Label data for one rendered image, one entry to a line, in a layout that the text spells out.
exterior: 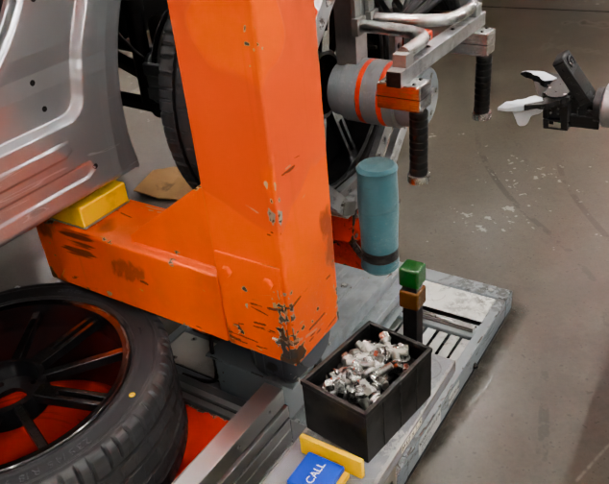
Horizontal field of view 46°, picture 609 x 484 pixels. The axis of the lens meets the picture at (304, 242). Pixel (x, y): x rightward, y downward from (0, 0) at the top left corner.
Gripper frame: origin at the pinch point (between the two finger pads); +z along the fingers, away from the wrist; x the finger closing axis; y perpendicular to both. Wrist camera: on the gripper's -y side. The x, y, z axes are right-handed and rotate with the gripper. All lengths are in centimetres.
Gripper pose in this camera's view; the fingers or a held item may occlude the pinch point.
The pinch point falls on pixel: (508, 87)
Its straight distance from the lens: 165.7
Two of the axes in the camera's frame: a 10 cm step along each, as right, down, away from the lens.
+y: 2.2, 7.4, 6.3
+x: 5.1, -6.4, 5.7
